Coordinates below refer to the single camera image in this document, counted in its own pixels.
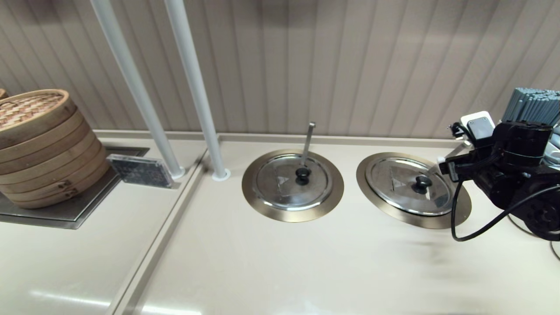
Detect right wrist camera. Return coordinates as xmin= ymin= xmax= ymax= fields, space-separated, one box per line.
xmin=461 ymin=112 xmax=496 ymax=141

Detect steel pot lid black knob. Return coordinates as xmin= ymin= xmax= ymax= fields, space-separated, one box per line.
xmin=365 ymin=157 xmax=455 ymax=217
xmin=253 ymin=153 xmax=334 ymax=212

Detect black cable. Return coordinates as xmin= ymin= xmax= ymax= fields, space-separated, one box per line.
xmin=451 ymin=173 xmax=560 ymax=242

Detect stacked bamboo steamer baskets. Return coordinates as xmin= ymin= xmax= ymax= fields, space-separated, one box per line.
xmin=0 ymin=89 xmax=111 ymax=210

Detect white metal pole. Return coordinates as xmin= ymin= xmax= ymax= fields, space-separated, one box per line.
xmin=165 ymin=0 xmax=231 ymax=182
xmin=90 ymin=0 xmax=186 ymax=181

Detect steel ladle handle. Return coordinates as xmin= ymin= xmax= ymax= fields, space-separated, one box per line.
xmin=301 ymin=122 xmax=316 ymax=169
xmin=446 ymin=142 xmax=473 ymax=167

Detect clear acrylic sign holder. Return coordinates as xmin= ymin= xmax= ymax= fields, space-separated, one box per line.
xmin=107 ymin=154 xmax=174 ymax=189

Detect grey chopsticks bundle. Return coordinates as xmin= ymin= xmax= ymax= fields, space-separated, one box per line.
xmin=501 ymin=87 xmax=560 ymax=128

